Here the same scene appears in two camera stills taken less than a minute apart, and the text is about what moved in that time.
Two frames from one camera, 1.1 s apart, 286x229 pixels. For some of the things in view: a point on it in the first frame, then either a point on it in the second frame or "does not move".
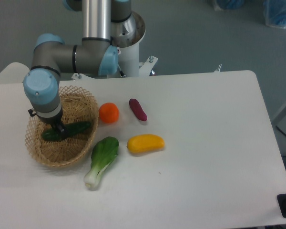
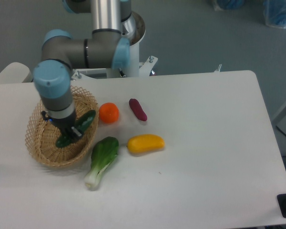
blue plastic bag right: x=280 y=13 does not move
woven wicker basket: x=78 y=106 does not move
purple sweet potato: x=137 y=109 does not move
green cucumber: x=71 y=129 → x=82 y=121
